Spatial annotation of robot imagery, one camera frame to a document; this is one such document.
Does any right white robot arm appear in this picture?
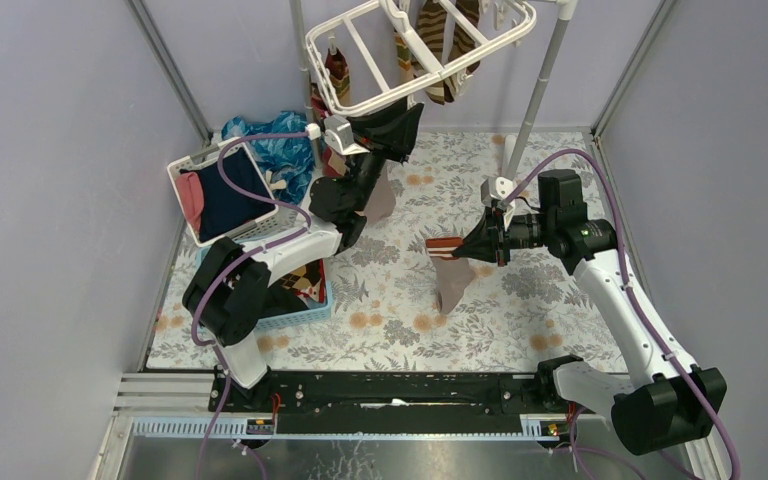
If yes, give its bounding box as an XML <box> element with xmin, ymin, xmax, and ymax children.
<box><xmin>453</xmin><ymin>169</ymin><xmax>727</xmax><ymax>455</ymax></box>

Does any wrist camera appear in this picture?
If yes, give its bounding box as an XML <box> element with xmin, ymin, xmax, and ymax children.
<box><xmin>480</xmin><ymin>176</ymin><xmax>516</xmax><ymax>211</ymax></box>
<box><xmin>323</xmin><ymin>114</ymin><xmax>370</xmax><ymax>156</ymax></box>

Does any brown patterned hanging sock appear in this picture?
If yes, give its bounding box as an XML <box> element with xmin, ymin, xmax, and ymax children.
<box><xmin>444</xmin><ymin>0</ymin><xmax>481</xmax><ymax>103</ymax></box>

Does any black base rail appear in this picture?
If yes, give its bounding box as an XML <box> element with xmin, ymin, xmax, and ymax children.
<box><xmin>208</xmin><ymin>370</ymin><xmax>577</xmax><ymax>440</ymax></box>

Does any pink cloth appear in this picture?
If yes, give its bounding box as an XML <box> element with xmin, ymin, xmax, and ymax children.
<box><xmin>175</xmin><ymin>171</ymin><xmax>205</xmax><ymax>235</ymax></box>

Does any blue laundry basket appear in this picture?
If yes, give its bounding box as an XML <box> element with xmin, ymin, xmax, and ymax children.
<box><xmin>194</xmin><ymin>229</ymin><xmax>335</xmax><ymax>335</ymax></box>

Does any white sock hanger frame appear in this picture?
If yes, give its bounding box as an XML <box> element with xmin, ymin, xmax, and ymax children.
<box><xmin>303</xmin><ymin>1</ymin><xmax>537</xmax><ymax>116</ymax></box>

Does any silver drying rack stand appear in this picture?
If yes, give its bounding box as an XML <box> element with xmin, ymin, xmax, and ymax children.
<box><xmin>288</xmin><ymin>0</ymin><xmax>580</xmax><ymax>193</ymax></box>

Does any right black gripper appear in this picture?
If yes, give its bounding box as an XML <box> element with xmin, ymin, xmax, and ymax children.
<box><xmin>452</xmin><ymin>205</ymin><xmax>555</xmax><ymax>267</ymax></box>

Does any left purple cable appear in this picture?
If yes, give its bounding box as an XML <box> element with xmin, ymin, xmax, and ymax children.
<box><xmin>189</xmin><ymin>131</ymin><xmax>323</xmax><ymax>480</ymax></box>

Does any dark navy cloth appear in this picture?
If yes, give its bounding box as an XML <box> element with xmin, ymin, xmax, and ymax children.
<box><xmin>179</xmin><ymin>149</ymin><xmax>277</xmax><ymax>243</ymax></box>

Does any red striped sock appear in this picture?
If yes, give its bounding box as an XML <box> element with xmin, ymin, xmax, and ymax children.
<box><xmin>310</xmin><ymin>82</ymin><xmax>348</xmax><ymax>178</ymax></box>

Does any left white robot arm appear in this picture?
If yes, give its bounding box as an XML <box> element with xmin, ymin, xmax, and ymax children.
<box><xmin>182</xmin><ymin>99</ymin><xmax>424</xmax><ymax>411</ymax></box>

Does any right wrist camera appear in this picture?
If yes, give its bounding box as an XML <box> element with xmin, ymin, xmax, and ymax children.
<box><xmin>480</xmin><ymin>176</ymin><xmax>516</xmax><ymax>211</ymax></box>

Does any white laundry basket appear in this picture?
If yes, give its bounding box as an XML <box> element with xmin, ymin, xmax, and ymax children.
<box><xmin>166</xmin><ymin>137</ymin><xmax>280</xmax><ymax>248</ymax></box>

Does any pile of socks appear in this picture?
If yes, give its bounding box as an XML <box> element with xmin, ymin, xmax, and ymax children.
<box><xmin>267</xmin><ymin>260</ymin><xmax>327</xmax><ymax>315</ymax></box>

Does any blue patterned cloth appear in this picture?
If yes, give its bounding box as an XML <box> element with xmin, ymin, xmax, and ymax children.
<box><xmin>221</xmin><ymin>111</ymin><xmax>315</xmax><ymax>205</ymax></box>

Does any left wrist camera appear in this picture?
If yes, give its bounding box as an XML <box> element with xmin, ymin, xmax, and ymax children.
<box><xmin>323</xmin><ymin>114</ymin><xmax>370</xmax><ymax>156</ymax></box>

